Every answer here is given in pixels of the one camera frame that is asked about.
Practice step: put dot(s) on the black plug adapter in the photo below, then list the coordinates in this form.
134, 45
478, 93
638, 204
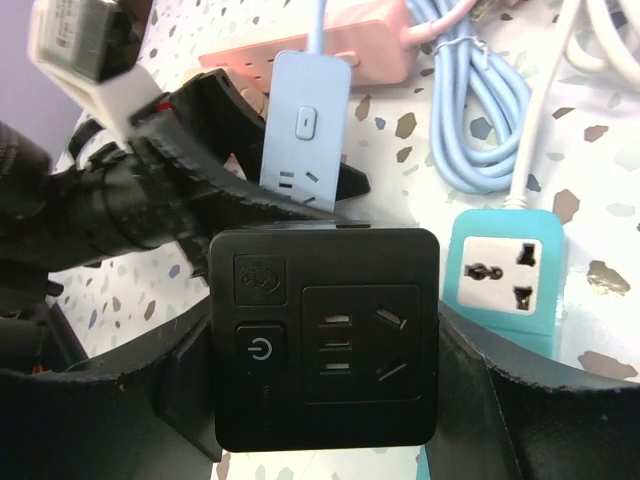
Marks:
324, 337

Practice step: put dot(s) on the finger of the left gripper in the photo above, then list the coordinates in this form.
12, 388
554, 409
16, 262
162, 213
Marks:
224, 200

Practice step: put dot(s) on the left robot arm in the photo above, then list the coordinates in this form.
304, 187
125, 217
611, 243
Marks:
36, 337

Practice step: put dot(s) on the teal power strip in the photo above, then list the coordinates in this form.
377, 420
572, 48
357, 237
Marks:
504, 275

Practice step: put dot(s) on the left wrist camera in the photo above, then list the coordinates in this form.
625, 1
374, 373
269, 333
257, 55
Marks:
88, 49

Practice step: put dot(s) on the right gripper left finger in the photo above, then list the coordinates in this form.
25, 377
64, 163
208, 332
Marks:
140, 411

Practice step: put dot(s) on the light blue power strip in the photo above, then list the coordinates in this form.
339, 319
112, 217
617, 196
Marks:
306, 121

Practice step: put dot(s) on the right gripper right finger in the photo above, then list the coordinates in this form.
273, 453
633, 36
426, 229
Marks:
505, 412

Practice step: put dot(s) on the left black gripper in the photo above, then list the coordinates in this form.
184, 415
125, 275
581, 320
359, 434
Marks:
122, 201

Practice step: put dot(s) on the pink power strip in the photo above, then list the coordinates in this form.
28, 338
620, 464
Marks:
368, 36

